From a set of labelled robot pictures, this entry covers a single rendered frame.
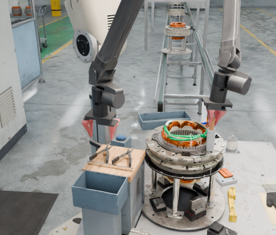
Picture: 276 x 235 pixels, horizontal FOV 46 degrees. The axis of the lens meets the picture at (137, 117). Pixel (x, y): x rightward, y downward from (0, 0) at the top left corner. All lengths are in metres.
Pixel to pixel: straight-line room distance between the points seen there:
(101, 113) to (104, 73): 0.14
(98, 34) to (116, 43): 0.41
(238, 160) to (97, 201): 0.99
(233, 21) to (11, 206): 2.26
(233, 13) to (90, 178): 0.79
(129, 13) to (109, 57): 0.16
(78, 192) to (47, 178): 2.01
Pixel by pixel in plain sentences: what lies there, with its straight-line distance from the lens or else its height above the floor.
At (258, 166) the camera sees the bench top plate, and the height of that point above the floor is 0.78.
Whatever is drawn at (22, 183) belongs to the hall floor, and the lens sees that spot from 3.18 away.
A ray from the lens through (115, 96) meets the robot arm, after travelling 1.09.
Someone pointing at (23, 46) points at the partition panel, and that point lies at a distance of 5.26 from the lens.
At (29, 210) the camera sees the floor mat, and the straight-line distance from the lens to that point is 2.83.
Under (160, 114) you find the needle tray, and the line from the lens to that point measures 1.71.
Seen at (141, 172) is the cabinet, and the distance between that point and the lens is 1.38.
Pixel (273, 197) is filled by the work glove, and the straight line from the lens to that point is 1.64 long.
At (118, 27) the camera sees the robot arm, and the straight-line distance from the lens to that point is 1.04.
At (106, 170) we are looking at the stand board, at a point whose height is 1.07.
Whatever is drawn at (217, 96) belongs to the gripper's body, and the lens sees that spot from 1.20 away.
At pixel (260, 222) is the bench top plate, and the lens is 1.52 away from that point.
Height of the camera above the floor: 1.73
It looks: 24 degrees down
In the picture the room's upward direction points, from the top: straight up
